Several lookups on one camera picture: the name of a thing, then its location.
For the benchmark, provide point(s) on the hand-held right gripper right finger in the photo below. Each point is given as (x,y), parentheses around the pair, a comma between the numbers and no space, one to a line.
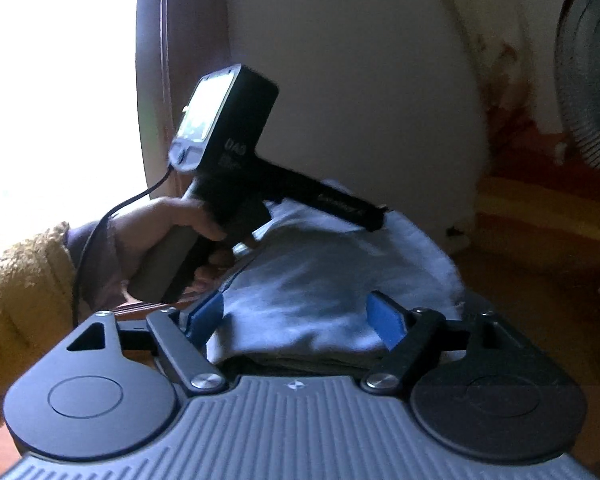
(386,320)

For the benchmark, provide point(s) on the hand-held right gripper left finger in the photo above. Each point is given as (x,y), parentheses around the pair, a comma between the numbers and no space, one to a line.
(207,317)

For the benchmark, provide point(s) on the light blue jeans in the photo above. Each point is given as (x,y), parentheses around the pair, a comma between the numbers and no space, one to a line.
(330,280)

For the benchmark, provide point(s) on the person's left hand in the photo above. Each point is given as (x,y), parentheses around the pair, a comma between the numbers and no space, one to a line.
(145,230)

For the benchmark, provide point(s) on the electric fan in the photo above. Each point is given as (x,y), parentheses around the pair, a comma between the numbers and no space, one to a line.
(590,85)

